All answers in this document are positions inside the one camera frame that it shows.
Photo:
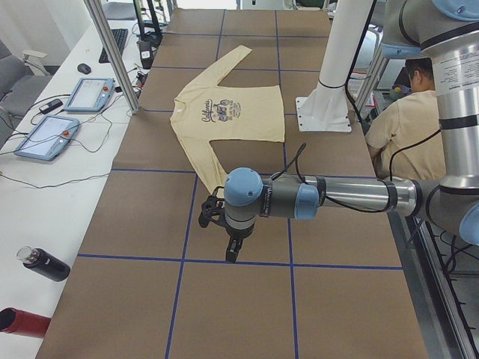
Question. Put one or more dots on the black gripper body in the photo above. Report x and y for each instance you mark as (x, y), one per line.
(238, 233)

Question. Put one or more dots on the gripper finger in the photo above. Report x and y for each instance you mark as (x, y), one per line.
(233, 249)

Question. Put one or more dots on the beige long-sleeve printed shirt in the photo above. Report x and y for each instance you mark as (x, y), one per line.
(204, 111)

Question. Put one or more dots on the seated person beige shirt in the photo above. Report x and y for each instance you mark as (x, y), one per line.
(403, 140)

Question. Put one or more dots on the black thermos bottle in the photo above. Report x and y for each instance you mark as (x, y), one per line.
(43, 263)

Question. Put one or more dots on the black power adapter box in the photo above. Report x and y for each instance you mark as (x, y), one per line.
(146, 54)

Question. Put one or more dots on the far blue teach pendant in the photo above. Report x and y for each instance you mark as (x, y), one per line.
(90, 95)

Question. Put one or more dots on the blue teach pendant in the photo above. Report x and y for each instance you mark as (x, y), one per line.
(48, 138)
(90, 95)

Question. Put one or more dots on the near blue teach pendant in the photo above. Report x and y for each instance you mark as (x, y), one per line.
(48, 138)

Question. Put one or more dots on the black computer mouse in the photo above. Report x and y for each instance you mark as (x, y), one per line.
(84, 68)

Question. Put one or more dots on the red cylinder bottle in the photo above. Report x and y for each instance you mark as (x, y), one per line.
(23, 323)

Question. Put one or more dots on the grey office chair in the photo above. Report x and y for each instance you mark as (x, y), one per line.
(22, 81)

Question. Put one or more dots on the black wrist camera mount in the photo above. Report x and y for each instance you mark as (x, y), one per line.
(213, 210)

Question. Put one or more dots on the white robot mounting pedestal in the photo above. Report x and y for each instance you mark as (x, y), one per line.
(325, 109)

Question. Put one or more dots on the aluminium frame post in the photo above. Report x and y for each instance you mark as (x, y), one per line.
(95, 10)

